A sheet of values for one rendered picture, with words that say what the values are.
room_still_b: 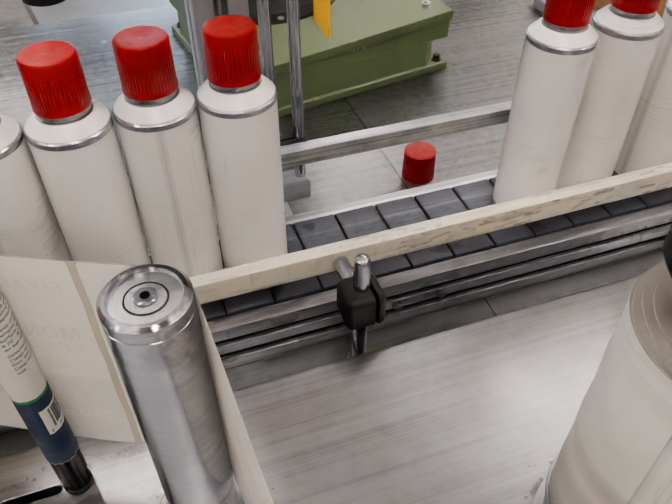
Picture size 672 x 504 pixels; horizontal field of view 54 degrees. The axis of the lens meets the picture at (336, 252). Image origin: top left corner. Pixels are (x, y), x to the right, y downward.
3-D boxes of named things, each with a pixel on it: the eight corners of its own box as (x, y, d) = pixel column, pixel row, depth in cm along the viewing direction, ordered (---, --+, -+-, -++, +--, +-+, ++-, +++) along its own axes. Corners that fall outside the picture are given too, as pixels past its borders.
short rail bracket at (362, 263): (347, 384, 52) (349, 276, 43) (334, 355, 54) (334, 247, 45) (385, 373, 52) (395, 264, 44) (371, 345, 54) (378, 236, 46)
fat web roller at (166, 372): (175, 562, 37) (89, 353, 24) (162, 489, 40) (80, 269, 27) (255, 535, 38) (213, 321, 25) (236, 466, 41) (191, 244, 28)
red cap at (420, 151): (395, 173, 71) (397, 147, 69) (417, 161, 73) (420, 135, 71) (418, 188, 69) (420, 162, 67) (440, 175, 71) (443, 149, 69)
